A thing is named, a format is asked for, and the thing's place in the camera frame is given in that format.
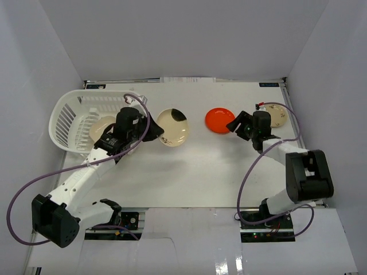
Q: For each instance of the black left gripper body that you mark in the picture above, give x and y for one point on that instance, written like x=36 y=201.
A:
x=147 y=126

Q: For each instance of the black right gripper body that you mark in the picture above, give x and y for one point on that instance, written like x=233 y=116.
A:
x=245 y=129

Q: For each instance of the orange round plate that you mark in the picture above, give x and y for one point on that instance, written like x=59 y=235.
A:
x=216 y=120

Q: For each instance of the cream round flower plate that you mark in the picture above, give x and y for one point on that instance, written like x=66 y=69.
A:
x=175 y=125

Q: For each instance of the cream square panda plate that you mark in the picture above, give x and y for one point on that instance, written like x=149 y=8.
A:
x=97 y=129

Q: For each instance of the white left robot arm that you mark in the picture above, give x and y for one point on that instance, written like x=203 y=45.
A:
x=58 y=216

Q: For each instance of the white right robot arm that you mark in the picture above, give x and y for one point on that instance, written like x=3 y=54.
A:
x=307 y=175

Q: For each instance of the white plastic basket bin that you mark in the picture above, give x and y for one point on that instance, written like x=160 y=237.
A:
x=77 y=110

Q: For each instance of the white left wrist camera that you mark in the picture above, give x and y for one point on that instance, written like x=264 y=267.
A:
x=134 y=99

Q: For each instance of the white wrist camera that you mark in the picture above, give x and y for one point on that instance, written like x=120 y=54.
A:
x=134 y=99
x=260 y=107

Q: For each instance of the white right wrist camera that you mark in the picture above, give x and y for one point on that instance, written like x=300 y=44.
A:
x=260 y=107

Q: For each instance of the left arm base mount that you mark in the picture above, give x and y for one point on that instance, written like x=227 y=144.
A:
x=131 y=220

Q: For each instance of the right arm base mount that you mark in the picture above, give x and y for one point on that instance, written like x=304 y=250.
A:
x=277 y=230

